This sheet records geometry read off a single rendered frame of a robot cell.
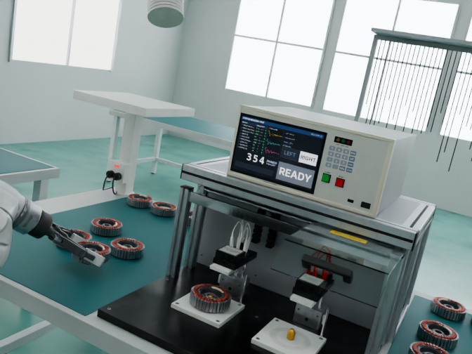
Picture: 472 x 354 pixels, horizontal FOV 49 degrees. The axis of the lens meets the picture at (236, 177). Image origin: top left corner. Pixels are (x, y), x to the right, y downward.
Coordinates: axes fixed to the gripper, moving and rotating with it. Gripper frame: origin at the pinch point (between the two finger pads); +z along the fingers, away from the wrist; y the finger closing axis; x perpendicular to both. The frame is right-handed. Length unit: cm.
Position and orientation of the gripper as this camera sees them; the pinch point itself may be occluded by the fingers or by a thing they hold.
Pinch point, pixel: (90, 251)
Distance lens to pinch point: 161.6
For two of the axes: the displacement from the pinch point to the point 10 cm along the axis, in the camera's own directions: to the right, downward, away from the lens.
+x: 5.7, -8.2, 1.2
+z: 6.0, 5.1, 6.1
